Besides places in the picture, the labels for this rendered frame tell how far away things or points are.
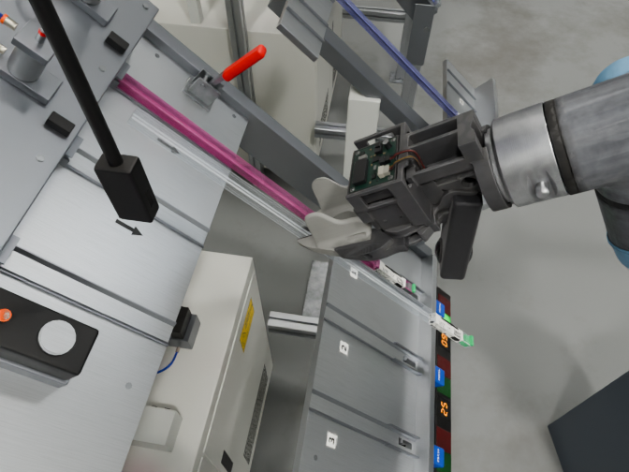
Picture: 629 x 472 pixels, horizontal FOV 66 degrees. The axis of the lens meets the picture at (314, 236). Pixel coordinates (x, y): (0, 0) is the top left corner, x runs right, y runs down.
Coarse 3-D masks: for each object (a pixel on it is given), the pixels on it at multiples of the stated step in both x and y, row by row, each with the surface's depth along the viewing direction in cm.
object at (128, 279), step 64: (128, 64) 51; (128, 128) 49; (64, 192) 42; (192, 192) 52; (64, 256) 40; (128, 256) 44; (192, 256) 49; (128, 320) 42; (0, 384) 34; (128, 384) 40; (0, 448) 33; (64, 448) 36; (128, 448) 39
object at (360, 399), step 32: (416, 256) 79; (352, 288) 65; (416, 288) 75; (320, 320) 59; (352, 320) 63; (384, 320) 67; (416, 320) 73; (320, 352) 57; (352, 352) 61; (384, 352) 65; (416, 352) 70; (320, 384) 55; (352, 384) 59; (384, 384) 63; (416, 384) 68; (320, 416) 54; (352, 416) 57; (384, 416) 61; (320, 448) 52; (352, 448) 55; (384, 448) 59
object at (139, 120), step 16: (144, 112) 42; (144, 128) 42; (160, 128) 42; (160, 144) 43; (176, 144) 43; (192, 160) 44; (208, 160) 45; (208, 176) 45; (224, 176) 45; (240, 192) 46; (256, 192) 48; (256, 208) 48; (272, 208) 48; (288, 224) 49; (304, 224) 51; (352, 272) 55; (368, 272) 55; (384, 288) 57; (400, 288) 58; (400, 304) 59; (416, 304) 60; (432, 320) 61; (464, 336) 65
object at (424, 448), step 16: (432, 256) 78; (432, 272) 77; (432, 288) 75; (432, 304) 73; (432, 336) 70; (432, 352) 69; (432, 368) 68; (432, 384) 66; (432, 400) 65; (416, 416) 65; (432, 416) 64; (416, 432) 64; (432, 432) 63; (416, 448) 63; (432, 448) 62; (416, 464) 61; (432, 464) 61
